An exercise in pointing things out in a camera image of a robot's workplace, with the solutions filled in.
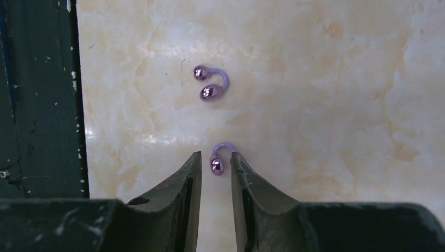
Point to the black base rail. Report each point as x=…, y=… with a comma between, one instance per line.
x=43, y=146

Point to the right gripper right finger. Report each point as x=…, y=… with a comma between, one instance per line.
x=266, y=218

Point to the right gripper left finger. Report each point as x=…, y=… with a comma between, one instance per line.
x=168, y=214

